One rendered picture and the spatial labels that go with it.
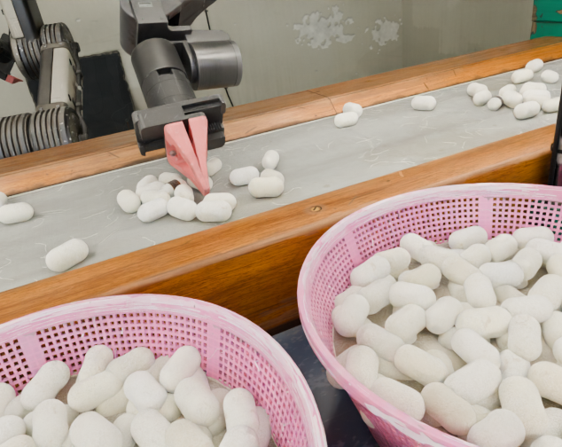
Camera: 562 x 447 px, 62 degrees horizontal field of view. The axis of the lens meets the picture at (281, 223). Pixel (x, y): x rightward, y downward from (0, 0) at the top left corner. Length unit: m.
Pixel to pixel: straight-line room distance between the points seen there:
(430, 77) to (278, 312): 0.60
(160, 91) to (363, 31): 2.49
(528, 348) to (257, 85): 2.51
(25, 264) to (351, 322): 0.31
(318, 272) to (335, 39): 2.61
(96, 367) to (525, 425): 0.24
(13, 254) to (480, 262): 0.42
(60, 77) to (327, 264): 0.78
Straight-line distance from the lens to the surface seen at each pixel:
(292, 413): 0.25
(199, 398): 0.28
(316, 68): 2.86
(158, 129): 0.52
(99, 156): 0.70
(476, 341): 0.30
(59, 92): 0.98
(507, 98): 0.75
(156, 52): 0.59
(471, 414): 0.26
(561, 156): 0.51
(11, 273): 0.49
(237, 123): 0.73
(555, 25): 1.22
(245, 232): 0.38
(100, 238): 0.49
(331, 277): 0.35
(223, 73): 0.61
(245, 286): 0.37
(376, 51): 3.05
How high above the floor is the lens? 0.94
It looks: 27 degrees down
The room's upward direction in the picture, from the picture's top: 8 degrees counter-clockwise
